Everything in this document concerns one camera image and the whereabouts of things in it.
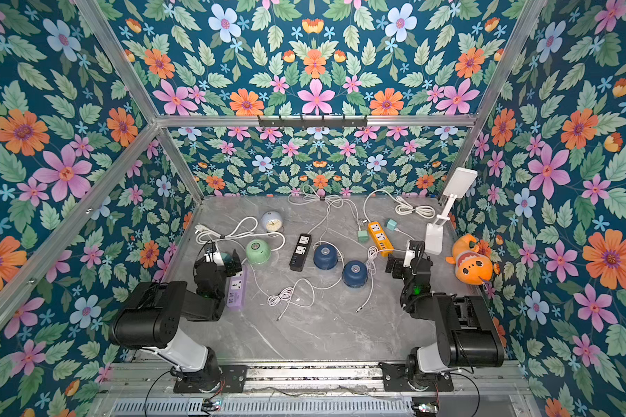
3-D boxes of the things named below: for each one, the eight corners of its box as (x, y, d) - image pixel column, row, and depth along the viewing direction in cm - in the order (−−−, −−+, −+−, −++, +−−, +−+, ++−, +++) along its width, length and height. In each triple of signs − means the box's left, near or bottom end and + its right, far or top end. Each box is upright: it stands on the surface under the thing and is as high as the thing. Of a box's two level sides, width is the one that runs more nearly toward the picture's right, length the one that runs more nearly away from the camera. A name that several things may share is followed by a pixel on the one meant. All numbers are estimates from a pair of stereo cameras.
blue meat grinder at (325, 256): (312, 272, 97) (310, 258, 89) (319, 256, 101) (317, 241, 93) (333, 277, 95) (332, 263, 87) (338, 261, 100) (338, 247, 92)
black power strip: (289, 269, 98) (288, 266, 96) (300, 236, 108) (300, 232, 106) (302, 272, 97) (301, 268, 95) (312, 238, 107) (312, 235, 105)
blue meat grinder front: (346, 294, 91) (348, 281, 83) (341, 276, 96) (342, 262, 88) (367, 289, 92) (370, 277, 84) (361, 271, 97) (363, 258, 89)
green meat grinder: (252, 271, 97) (244, 256, 89) (255, 254, 102) (248, 239, 93) (269, 271, 97) (263, 256, 89) (272, 254, 102) (266, 239, 93)
